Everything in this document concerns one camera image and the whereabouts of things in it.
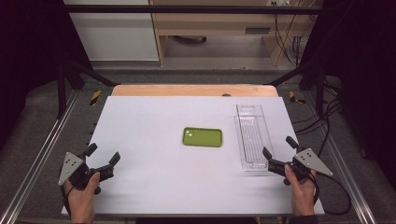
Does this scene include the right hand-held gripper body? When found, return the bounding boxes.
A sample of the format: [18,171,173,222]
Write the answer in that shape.
[266,147,333,187]

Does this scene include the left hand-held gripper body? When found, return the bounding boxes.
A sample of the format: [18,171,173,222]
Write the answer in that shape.
[58,148,115,196]

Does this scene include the clear plastic packaging tray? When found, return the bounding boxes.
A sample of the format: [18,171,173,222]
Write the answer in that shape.
[233,103,276,173]

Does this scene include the green smartphone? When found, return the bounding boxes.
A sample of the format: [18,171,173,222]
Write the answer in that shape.
[181,126,224,148]

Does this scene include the person's left hand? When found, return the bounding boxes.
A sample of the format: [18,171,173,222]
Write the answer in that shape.
[64,171,102,224]

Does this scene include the person's right hand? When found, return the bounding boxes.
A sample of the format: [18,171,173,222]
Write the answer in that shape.
[283,164,318,217]

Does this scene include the white board sheet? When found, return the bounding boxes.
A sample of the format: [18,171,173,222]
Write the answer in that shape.
[61,95,325,217]

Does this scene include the yellow clamp right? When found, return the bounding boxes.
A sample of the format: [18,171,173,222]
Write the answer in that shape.
[288,91,306,105]

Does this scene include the black metal stand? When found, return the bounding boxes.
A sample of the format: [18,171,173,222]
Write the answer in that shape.
[56,59,120,119]
[264,60,327,119]

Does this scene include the black curtain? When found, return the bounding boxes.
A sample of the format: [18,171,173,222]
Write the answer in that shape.
[0,0,94,150]
[300,0,396,185]

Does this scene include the white cabinet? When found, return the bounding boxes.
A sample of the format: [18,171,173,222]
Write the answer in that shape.
[63,0,160,63]

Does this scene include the light wooden desk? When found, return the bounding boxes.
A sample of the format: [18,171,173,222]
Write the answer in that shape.
[148,0,322,67]

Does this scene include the aluminium rail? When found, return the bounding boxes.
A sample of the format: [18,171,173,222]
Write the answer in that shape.
[0,91,80,224]
[303,92,378,224]

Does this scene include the bundle of black floor cables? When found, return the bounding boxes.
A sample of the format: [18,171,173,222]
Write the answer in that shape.
[293,77,344,158]

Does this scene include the right hand-held gripper cable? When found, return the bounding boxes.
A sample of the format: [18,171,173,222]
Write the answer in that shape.
[311,170,353,217]

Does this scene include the hanging cables by desk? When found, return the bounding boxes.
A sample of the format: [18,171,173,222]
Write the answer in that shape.
[272,1,316,67]

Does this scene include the black horizontal frame bar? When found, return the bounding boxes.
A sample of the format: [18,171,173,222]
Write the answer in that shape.
[62,5,325,15]

